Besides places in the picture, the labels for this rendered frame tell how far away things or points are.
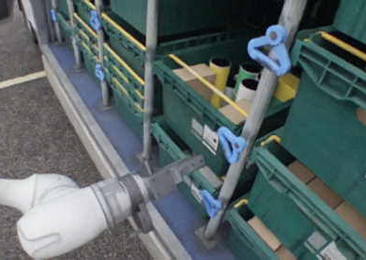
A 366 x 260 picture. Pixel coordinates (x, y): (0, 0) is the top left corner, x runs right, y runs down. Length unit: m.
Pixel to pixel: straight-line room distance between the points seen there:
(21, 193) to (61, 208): 0.16
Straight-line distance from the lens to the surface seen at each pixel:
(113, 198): 0.53
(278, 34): 0.50
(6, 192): 0.66
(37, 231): 0.52
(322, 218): 0.65
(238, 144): 0.64
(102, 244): 1.77
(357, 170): 0.56
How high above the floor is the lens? 1.61
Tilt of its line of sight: 43 degrees down
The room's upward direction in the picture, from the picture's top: 9 degrees clockwise
